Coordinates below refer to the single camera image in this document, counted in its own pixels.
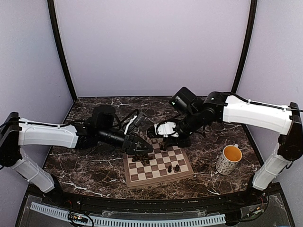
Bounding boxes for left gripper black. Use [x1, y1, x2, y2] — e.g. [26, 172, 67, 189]
[98, 127, 154, 156]

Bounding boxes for wooden chess board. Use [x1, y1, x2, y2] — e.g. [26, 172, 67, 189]
[123, 136, 194, 188]

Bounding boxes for patterned mug yellow inside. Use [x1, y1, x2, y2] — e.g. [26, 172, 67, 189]
[215, 144, 242, 175]

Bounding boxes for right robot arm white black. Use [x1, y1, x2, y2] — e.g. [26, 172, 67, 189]
[156, 87, 303, 205]

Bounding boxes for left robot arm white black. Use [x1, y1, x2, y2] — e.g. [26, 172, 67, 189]
[0, 105, 153, 206]

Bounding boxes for pile of dark chess pieces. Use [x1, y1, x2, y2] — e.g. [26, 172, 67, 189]
[132, 154, 154, 166]

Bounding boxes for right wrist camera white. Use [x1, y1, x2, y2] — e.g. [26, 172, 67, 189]
[147, 122, 179, 139]

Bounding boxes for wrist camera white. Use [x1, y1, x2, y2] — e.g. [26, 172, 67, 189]
[124, 112, 146, 135]
[147, 122, 179, 139]

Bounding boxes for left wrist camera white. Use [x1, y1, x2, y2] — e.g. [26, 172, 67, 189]
[124, 112, 146, 135]

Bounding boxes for black front rail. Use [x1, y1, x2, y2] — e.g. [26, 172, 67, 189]
[32, 186, 268, 213]

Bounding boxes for white slotted cable duct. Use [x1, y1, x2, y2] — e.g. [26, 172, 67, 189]
[29, 202, 226, 227]

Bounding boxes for right black frame post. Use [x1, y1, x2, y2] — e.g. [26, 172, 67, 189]
[231, 0, 258, 93]

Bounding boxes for black frame post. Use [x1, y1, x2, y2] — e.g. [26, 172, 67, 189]
[47, 0, 78, 102]
[231, 0, 258, 93]

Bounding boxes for left black frame post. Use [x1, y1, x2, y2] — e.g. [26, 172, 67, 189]
[47, 0, 78, 102]

